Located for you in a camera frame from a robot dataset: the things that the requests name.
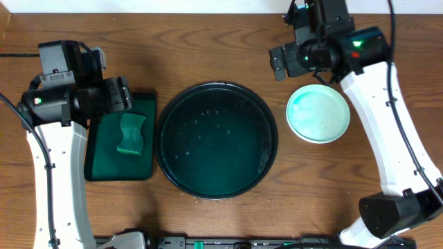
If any dark green rectangular tray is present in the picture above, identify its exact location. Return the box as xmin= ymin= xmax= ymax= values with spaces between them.
xmin=84 ymin=92 xmax=156 ymax=181

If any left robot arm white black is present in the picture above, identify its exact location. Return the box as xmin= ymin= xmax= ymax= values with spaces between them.
xmin=17 ymin=40 xmax=145 ymax=248

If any pale green plate front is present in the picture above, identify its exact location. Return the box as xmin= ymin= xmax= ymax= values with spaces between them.
xmin=285 ymin=84 xmax=350 ymax=144

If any green scrub sponge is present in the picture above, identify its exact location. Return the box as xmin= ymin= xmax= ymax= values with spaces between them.
xmin=116 ymin=113 xmax=146 ymax=155

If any round black serving tray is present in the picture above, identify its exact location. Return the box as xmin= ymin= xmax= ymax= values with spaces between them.
xmin=154 ymin=82 xmax=278 ymax=199

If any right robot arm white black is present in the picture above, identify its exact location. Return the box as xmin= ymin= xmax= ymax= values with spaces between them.
xmin=269 ymin=1 xmax=442 ymax=248

